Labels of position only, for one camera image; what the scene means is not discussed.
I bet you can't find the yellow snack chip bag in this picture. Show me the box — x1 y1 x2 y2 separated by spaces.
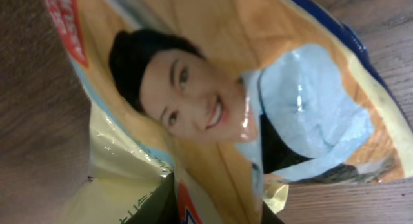
45 0 412 223

